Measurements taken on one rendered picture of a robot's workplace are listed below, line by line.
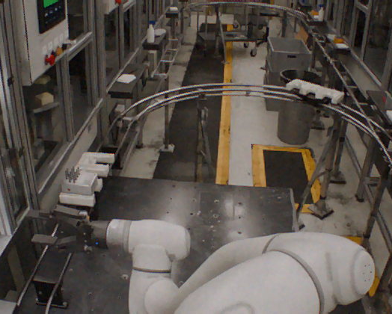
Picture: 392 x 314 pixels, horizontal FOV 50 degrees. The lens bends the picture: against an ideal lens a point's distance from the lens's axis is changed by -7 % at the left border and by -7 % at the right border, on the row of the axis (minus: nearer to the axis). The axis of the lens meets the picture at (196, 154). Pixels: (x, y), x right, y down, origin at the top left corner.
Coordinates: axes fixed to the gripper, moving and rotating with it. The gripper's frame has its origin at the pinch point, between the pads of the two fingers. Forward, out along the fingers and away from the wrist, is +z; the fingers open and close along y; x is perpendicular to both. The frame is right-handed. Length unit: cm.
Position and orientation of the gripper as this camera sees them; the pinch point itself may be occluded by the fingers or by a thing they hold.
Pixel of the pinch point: (39, 226)
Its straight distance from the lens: 126.1
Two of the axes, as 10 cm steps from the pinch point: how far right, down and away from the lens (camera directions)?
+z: -10.0, -0.7, 0.5
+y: 0.4, -8.7, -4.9
